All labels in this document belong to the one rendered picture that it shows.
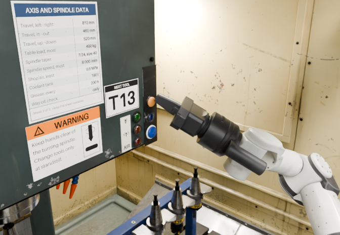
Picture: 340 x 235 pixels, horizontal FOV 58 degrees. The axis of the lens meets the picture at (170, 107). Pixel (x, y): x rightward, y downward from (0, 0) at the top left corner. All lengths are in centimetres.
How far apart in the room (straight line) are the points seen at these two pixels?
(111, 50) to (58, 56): 12
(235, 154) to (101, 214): 161
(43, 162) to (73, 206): 153
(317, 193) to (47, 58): 74
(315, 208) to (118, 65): 62
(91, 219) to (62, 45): 171
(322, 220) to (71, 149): 63
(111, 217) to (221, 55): 129
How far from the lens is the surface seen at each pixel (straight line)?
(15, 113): 57
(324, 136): 135
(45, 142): 61
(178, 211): 113
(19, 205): 79
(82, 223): 217
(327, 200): 93
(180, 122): 69
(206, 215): 176
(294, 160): 90
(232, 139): 72
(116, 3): 66
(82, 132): 65
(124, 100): 70
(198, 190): 120
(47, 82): 58
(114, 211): 223
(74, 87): 61
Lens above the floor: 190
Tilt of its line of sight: 18 degrees down
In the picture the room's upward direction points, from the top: straight up
